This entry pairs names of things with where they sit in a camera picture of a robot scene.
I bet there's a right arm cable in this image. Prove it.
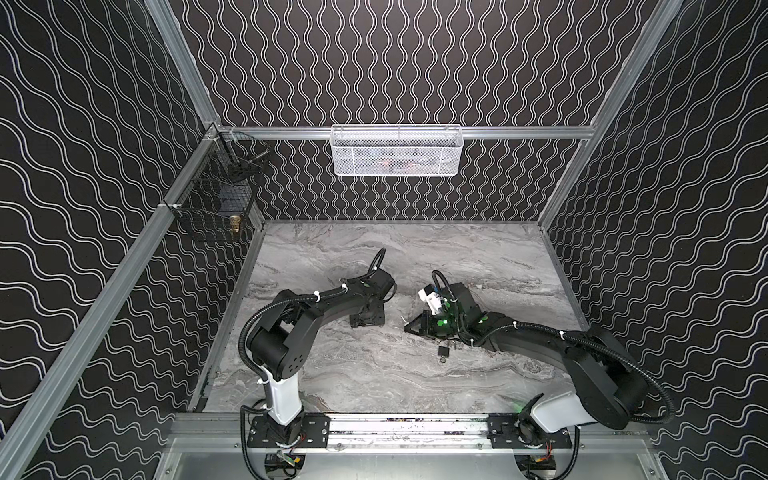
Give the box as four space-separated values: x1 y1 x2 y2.
430 269 676 426

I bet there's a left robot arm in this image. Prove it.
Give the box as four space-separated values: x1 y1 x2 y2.
237 268 396 445

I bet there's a black wire basket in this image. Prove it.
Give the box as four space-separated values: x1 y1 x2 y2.
163 123 273 245

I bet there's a white mesh basket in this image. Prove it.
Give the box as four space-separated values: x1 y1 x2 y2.
329 124 464 177

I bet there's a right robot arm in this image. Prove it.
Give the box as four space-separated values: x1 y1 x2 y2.
404 283 650 445

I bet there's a black padlock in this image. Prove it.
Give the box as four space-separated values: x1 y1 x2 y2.
438 345 451 364

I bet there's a brass object in basket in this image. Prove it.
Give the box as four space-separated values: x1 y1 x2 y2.
229 215 242 234

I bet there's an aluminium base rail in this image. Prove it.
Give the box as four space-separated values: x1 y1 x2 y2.
245 412 574 451

